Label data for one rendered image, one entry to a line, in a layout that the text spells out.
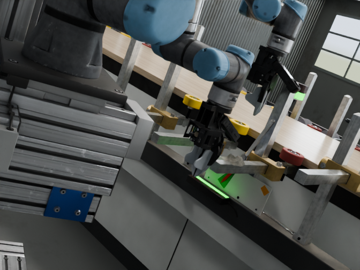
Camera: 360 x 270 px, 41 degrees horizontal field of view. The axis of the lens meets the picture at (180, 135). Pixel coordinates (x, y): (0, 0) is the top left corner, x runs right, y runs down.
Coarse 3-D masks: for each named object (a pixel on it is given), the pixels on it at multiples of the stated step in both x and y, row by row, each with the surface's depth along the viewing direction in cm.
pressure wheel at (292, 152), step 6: (282, 150) 167; (288, 150) 169; (282, 156) 166; (288, 156) 165; (294, 156) 164; (300, 156) 165; (288, 162) 165; (294, 162) 165; (300, 162) 166; (282, 180) 170
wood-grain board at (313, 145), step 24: (120, 48) 268; (144, 48) 314; (144, 72) 225; (192, 72) 286; (240, 96) 262; (240, 120) 192; (264, 120) 215; (288, 120) 244; (288, 144) 182; (312, 144) 202; (336, 144) 227; (312, 168) 167
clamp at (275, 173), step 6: (252, 156) 160; (258, 156) 159; (264, 162) 157; (270, 162) 157; (270, 168) 156; (276, 168) 154; (282, 168) 156; (264, 174) 157; (270, 174) 156; (276, 174) 155; (282, 174) 158; (270, 180) 156; (276, 180) 157
